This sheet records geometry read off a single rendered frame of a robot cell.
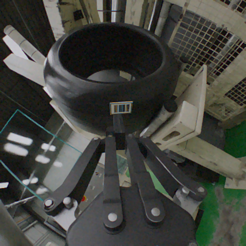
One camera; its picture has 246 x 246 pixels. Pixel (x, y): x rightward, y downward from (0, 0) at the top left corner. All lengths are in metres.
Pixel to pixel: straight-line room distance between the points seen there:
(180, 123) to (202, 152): 0.54
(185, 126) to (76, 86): 0.33
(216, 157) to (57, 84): 0.97
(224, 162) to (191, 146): 0.30
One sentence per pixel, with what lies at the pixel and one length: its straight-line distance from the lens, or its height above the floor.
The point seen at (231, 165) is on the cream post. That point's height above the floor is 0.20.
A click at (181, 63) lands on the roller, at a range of 0.57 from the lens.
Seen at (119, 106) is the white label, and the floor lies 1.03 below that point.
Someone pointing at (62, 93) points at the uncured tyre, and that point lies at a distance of 0.38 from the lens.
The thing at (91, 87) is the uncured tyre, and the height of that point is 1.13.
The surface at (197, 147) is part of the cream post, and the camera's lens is 0.85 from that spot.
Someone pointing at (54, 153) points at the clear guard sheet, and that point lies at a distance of 1.17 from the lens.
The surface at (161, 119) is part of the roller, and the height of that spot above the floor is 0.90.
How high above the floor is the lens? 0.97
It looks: 6 degrees up
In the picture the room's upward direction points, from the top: 64 degrees counter-clockwise
